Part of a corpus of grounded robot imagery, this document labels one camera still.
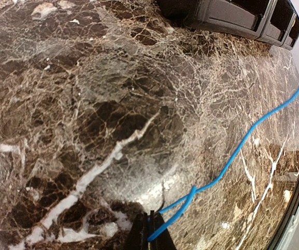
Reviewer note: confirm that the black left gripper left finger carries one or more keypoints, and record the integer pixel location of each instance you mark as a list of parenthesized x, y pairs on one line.
[(137, 237)]

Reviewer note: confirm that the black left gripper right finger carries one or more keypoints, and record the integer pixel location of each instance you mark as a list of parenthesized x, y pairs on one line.
[(163, 241)]

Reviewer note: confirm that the black three-compartment tray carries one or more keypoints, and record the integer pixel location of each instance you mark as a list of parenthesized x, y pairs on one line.
[(271, 21)]

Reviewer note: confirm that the black curved front rail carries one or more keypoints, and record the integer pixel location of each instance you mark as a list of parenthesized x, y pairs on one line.
[(294, 195)]

